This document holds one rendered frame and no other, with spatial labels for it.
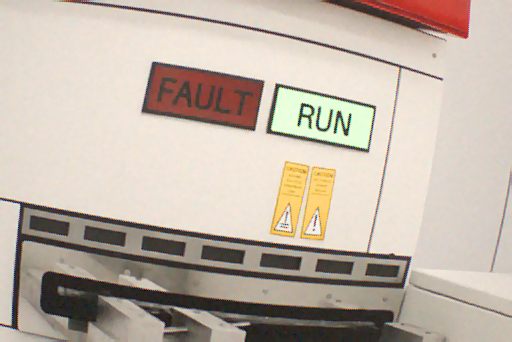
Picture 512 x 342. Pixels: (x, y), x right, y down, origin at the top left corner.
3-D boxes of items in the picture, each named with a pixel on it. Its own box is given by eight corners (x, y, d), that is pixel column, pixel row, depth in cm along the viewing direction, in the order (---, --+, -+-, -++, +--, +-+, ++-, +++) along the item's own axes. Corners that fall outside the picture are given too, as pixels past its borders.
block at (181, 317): (169, 333, 111) (173, 305, 111) (201, 337, 112) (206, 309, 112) (207, 356, 104) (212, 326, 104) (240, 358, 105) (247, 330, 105)
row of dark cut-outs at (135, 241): (20, 231, 106) (23, 206, 106) (398, 282, 128) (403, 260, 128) (22, 233, 106) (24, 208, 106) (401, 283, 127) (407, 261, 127)
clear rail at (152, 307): (52, 294, 110) (53, 281, 110) (370, 329, 128) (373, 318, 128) (56, 298, 108) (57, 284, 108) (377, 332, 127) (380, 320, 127)
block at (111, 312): (95, 321, 107) (98, 293, 107) (126, 327, 108) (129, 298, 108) (127, 345, 100) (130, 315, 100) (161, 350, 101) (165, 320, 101)
